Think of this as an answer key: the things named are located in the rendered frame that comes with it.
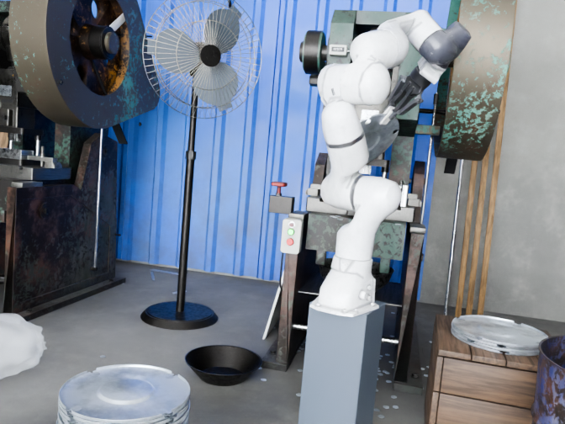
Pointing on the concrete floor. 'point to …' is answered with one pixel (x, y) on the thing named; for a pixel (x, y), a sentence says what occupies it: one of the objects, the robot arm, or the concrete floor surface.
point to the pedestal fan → (166, 313)
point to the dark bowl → (223, 363)
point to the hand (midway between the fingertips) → (388, 115)
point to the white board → (274, 314)
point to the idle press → (65, 144)
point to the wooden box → (477, 382)
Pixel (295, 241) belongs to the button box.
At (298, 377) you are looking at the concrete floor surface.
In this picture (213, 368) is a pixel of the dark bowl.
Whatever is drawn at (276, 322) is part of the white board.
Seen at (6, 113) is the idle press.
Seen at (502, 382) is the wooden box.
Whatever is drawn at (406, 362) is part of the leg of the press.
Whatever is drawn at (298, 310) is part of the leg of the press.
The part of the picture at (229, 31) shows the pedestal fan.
